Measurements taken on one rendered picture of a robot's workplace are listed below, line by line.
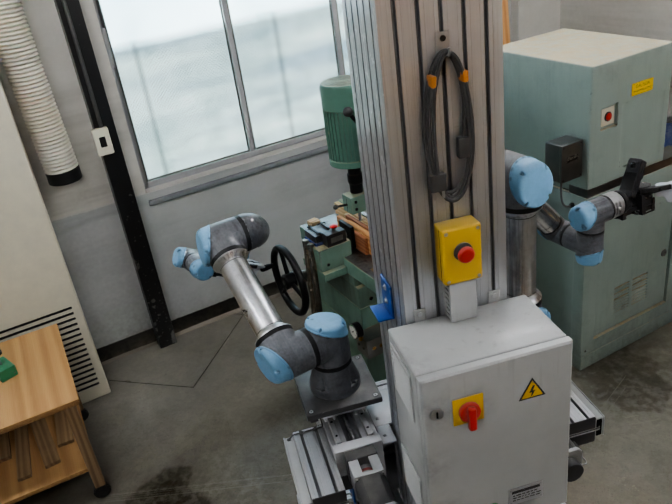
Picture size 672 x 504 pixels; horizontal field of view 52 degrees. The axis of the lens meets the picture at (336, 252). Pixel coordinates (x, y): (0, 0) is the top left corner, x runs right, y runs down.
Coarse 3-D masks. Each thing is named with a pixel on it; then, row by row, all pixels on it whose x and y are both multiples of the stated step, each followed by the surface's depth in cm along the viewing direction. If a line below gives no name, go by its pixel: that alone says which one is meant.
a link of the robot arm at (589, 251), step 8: (568, 232) 201; (576, 232) 197; (568, 240) 200; (576, 240) 198; (584, 240) 194; (592, 240) 193; (600, 240) 194; (568, 248) 202; (576, 248) 198; (584, 248) 196; (592, 248) 195; (600, 248) 195; (576, 256) 199; (584, 256) 196; (592, 256) 196; (600, 256) 197; (584, 264) 198; (592, 264) 197
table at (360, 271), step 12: (336, 216) 290; (300, 228) 286; (360, 252) 259; (348, 264) 255; (360, 264) 250; (372, 264) 249; (324, 276) 254; (336, 276) 256; (360, 276) 249; (372, 276) 242; (372, 288) 243
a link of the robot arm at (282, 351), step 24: (216, 240) 202; (240, 240) 205; (216, 264) 202; (240, 264) 201; (240, 288) 197; (264, 312) 193; (264, 336) 189; (288, 336) 189; (264, 360) 187; (288, 360) 186; (312, 360) 189
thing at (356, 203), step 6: (348, 192) 267; (342, 198) 268; (348, 198) 263; (354, 198) 262; (360, 198) 264; (348, 204) 265; (354, 204) 263; (360, 204) 265; (348, 210) 266; (354, 210) 264; (360, 210) 266
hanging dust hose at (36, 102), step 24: (0, 0) 277; (0, 24) 281; (24, 24) 288; (0, 48) 286; (24, 48) 288; (24, 72) 290; (24, 96) 295; (48, 96) 301; (24, 120) 302; (48, 120) 301; (48, 144) 305; (48, 168) 312; (72, 168) 314
